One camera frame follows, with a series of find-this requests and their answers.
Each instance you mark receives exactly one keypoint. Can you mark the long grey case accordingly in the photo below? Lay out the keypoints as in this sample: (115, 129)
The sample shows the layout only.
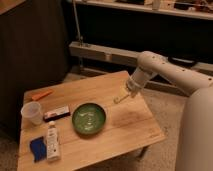
(110, 55)

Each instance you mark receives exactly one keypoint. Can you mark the green ceramic bowl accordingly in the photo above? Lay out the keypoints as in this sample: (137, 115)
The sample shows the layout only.
(88, 119)

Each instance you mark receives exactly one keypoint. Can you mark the blue cloth object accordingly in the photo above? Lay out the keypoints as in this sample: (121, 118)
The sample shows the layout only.
(38, 149)

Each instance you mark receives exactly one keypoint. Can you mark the upper shelf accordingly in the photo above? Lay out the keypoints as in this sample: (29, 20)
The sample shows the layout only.
(145, 8)

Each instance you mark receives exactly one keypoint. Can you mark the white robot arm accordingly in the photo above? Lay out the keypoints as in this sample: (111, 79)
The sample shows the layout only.
(195, 142)

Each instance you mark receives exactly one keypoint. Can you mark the metal pole stand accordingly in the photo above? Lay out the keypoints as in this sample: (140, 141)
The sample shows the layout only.
(79, 37)

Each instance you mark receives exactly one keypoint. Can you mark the clear plastic cup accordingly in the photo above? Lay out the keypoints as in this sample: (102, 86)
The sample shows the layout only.
(33, 112)

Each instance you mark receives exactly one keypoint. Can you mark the black case handle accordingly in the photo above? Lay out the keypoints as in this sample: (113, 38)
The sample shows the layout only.
(182, 63)

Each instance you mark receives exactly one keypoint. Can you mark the white tube bottle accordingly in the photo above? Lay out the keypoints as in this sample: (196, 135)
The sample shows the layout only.
(52, 142)

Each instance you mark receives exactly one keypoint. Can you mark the orange marker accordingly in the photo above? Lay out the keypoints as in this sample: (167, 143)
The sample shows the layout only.
(41, 95)

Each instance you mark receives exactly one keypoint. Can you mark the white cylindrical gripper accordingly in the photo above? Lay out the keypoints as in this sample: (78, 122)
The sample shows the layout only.
(135, 83)

